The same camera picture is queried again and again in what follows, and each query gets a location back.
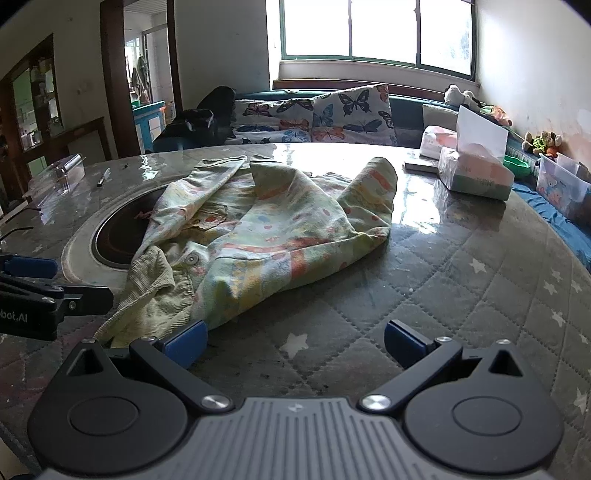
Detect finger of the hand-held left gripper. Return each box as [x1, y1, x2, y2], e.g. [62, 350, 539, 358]
[0, 281, 114, 320]
[0, 254, 59, 283]

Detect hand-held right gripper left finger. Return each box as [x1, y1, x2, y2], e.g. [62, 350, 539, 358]
[65, 319, 234, 412]

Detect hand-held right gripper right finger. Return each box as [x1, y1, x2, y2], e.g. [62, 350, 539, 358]
[360, 319, 532, 412]

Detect green printed jacket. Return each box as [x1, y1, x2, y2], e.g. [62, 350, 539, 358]
[95, 156, 399, 349]

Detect hanging clothes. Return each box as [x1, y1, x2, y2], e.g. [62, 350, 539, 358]
[130, 55, 151, 105]

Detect eyeglasses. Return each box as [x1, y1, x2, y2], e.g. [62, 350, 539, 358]
[0, 207, 43, 241]

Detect round black induction cooktop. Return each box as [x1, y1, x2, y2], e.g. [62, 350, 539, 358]
[61, 187, 185, 295]

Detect clear plastic holder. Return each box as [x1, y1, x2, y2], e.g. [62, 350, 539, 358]
[27, 154, 86, 205]

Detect wooden side table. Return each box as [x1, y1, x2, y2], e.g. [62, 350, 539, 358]
[48, 116, 112, 163]

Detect wooden glass display cabinet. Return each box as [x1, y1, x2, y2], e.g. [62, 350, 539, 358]
[0, 32, 64, 188]

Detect flat grey book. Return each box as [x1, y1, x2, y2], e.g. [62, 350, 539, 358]
[402, 157, 442, 175]

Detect blue cabinet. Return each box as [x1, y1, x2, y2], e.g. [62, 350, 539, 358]
[132, 100, 167, 156]

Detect tissue box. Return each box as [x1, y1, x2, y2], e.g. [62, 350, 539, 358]
[437, 105, 516, 202]

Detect white pink tissue packet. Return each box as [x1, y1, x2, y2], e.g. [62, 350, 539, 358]
[419, 125, 459, 160]

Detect green bowl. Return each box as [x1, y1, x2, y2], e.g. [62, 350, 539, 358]
[503, 154, 532, 179]

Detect black bag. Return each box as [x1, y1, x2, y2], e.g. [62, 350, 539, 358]
[154, 86, 236, 153]

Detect clear plastic storage box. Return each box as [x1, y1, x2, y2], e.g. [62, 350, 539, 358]
[536, 153, 591, 225]

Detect grey cushion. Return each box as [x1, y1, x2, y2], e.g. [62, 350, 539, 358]
[422, 103, 462, 131]

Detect large butterfly print pillow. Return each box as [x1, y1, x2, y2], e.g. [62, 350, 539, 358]
[310, 84, 398, 148]

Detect small brown plush toys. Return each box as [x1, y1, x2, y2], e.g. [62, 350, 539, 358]
[521, 130, 564, 158]

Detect orange green plush toy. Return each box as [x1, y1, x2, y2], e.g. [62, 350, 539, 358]
[480, 103, 513, 128]

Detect grey white plush toy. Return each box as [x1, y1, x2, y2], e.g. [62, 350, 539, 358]
[444, 84, 481, 110]

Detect green framed window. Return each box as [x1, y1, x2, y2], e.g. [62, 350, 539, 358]
[266, 0, 479, 77]

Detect dark wooden door frame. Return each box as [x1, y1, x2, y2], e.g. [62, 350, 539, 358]
[100, 0, 184, 158]

